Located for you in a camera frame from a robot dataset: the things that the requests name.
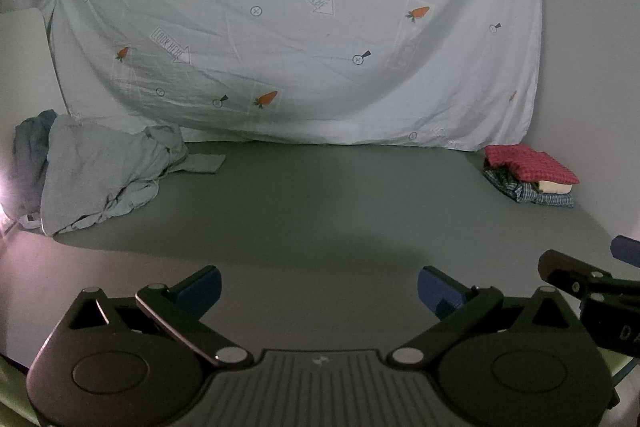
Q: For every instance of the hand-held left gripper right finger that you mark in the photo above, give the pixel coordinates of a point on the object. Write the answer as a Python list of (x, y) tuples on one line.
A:
[(436, 288)]

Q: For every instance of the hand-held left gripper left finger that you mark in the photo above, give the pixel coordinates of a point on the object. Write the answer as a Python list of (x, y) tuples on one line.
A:
[(202, 289)]

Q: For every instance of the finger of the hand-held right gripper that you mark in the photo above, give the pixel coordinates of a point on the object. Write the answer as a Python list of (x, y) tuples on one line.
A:
[(627, 251), (570, 269)]

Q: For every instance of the grey fleece zip hoodie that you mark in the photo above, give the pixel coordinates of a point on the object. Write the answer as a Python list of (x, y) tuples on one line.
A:
[(95, 172)]

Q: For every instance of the cream folded garment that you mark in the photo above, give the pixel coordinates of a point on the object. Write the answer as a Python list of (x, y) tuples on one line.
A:
[(555, 187)]

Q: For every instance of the plaid folded garment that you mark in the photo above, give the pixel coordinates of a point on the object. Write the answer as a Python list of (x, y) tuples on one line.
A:
[(520, 192)]

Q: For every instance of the red folded garment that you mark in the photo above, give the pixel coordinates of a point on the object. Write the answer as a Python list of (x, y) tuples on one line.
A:
[(530, 162)]

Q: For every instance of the dark blue-grey garment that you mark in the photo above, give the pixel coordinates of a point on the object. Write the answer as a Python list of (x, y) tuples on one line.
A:
[(30, 157)]

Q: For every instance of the carrot print white sheet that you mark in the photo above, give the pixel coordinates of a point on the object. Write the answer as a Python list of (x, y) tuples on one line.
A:
[(300, 32)]

